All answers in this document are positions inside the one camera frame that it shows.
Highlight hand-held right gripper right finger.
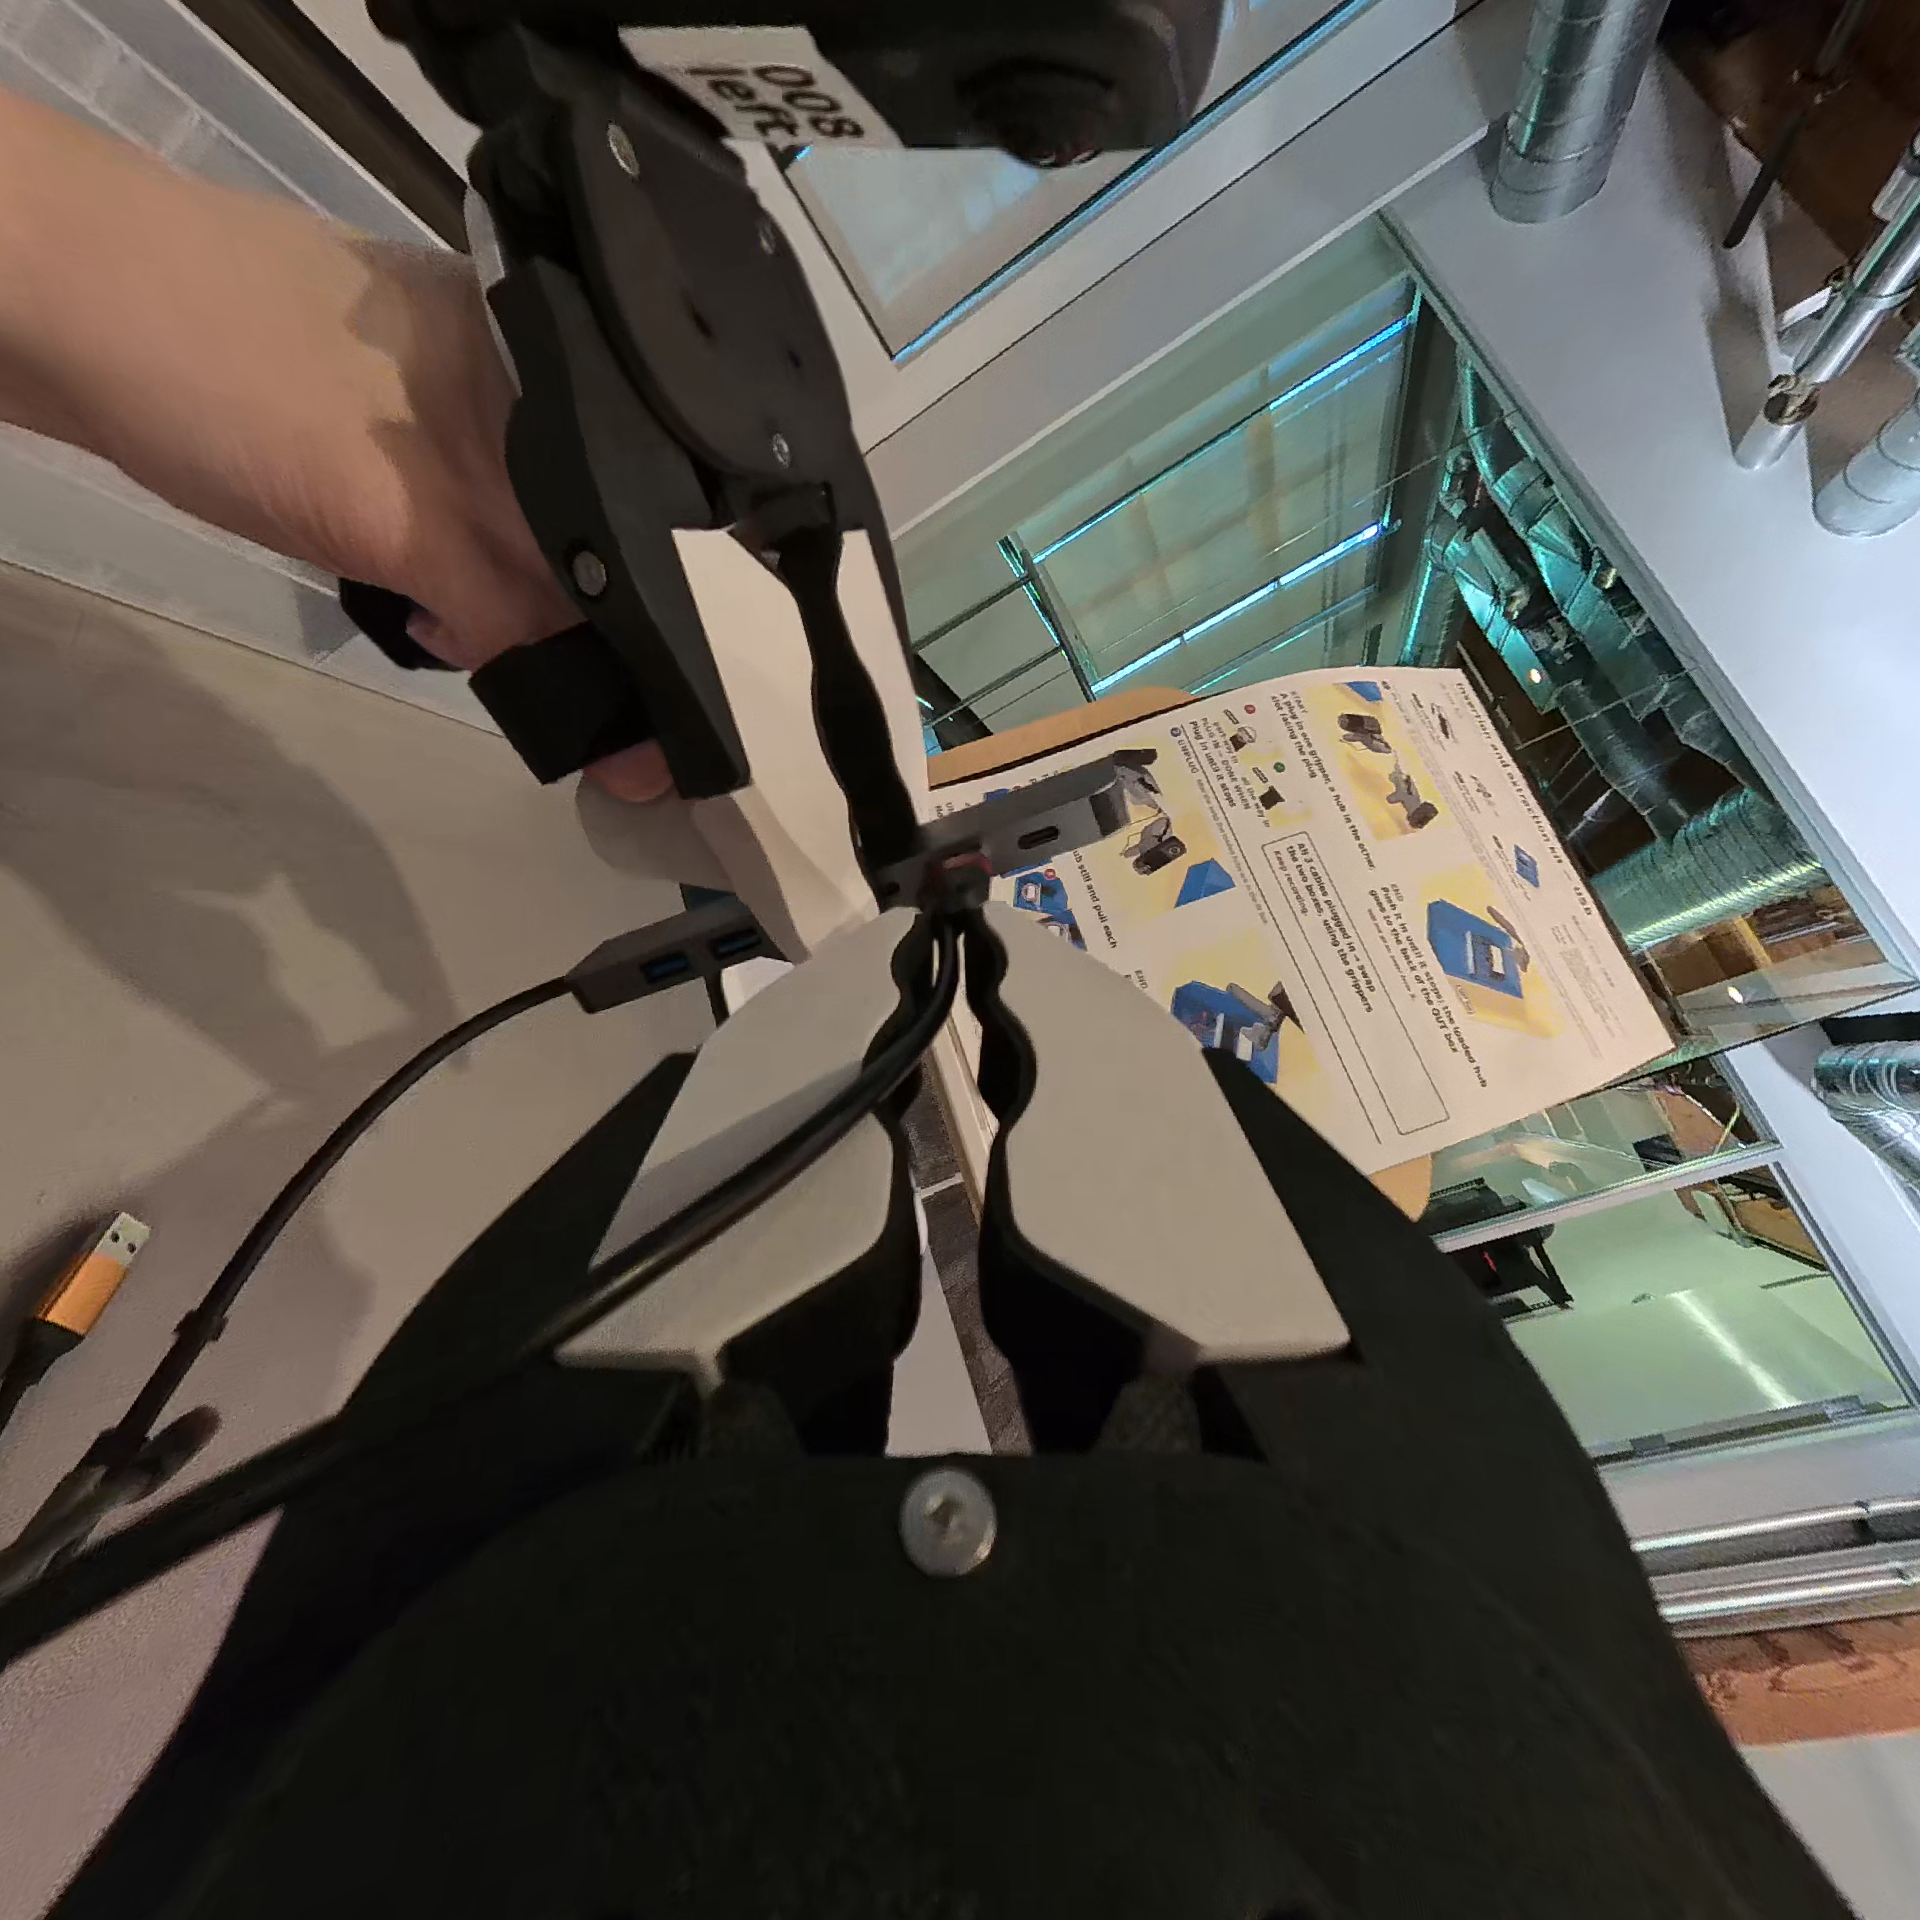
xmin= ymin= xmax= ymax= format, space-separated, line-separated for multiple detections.
xmin=960 ymin=907 xmax=1356 ymax=1369

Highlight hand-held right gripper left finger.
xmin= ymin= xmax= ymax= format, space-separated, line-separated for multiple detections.
xmin=555 ymin=907 xmax=970 ymax=1396

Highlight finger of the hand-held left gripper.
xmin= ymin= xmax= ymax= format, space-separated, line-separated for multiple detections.
xmin=575 ymin=517 xmax=903 ymax=964
xmin=831 ymin=525 xmax=920 ymax=840

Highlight black red-plug usb cable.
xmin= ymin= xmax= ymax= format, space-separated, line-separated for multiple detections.
xmin=0 ymin=852 xmax=998 ymax=1667

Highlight black hub cable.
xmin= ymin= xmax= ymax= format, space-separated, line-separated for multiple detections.
xmin=0 ymin=967 xmax=588 ymax=1576

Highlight person's left forearm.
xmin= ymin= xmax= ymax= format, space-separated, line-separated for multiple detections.
xmin=0 ymin=83 xmax=324 ymax=511

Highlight person's left hand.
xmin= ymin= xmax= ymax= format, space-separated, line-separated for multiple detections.
xmin=255 ymin=240 xmax=676 ymax=807

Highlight printed instruction sheet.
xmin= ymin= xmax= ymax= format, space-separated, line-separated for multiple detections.
xmin=1048 ymin=668 xmax=1678 ymax=1182

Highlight chrome pipe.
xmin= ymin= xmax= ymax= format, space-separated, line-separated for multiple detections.
xmin=1736 ymin=165 xmax=1920 ymax=473

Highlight black orange-plug usb cable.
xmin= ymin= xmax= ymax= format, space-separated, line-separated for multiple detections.
xmin=0 ymin=1211 xmax=154 ymax=1433

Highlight silver spiral duct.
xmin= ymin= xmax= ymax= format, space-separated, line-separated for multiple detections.
xmin=1492 ymin=0 xmax=1670 ymax=223

